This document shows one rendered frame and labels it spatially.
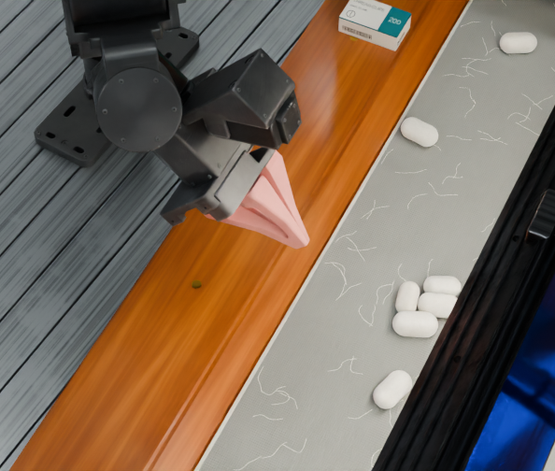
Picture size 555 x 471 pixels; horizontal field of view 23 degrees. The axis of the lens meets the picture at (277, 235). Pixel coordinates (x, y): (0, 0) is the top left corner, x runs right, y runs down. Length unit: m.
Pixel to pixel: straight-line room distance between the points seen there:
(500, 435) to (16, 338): 0.63
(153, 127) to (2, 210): 0.43
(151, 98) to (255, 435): 0.31
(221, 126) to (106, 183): 0.39
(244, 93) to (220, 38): 0.53
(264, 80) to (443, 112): 0.38
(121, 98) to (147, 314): 0.27
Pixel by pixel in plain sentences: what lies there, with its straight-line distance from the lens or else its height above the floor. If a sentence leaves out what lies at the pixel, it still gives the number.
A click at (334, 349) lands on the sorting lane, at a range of 1.12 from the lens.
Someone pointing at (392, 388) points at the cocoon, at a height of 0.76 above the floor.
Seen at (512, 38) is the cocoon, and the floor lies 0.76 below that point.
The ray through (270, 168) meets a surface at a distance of 1.00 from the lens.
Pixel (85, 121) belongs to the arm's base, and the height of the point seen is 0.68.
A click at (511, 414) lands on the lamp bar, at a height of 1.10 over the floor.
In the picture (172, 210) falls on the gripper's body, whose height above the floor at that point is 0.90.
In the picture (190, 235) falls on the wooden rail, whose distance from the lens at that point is 1.16.
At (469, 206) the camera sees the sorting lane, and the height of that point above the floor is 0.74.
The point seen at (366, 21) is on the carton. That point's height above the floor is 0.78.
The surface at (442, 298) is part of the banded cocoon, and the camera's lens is 1.13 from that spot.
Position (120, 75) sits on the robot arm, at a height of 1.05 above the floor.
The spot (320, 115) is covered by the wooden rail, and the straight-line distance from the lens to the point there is 1.24.
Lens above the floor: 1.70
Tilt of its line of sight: 54 degrees down
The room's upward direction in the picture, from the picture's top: straight up
